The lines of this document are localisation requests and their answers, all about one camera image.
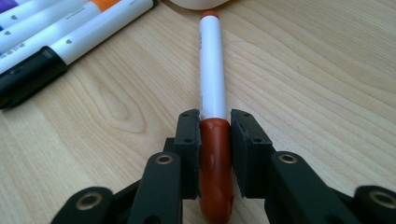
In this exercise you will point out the white markers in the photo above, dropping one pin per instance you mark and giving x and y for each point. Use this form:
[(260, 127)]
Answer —
[(37, 28)]

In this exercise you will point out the black marker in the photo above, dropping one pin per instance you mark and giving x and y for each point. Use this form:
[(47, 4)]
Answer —
[(28, 74)]

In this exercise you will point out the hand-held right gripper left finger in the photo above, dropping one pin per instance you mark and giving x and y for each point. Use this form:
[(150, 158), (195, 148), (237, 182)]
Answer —
[(190, 155)]

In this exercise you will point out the purple marker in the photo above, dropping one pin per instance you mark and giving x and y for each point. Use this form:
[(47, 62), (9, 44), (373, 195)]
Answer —
[(6, 4)]

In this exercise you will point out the white plastic bin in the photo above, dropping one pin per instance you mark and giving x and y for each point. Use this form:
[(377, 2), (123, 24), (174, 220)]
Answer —
[(199, 3)]

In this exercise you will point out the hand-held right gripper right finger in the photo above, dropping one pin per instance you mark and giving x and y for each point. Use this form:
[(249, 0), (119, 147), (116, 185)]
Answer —
[(249, 155)]

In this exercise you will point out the orange marker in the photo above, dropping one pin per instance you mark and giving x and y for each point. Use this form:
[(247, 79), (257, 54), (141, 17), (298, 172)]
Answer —
[(106, 3)]

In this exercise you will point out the brown marker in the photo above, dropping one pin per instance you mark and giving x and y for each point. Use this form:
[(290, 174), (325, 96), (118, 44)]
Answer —
[(214, 155)]

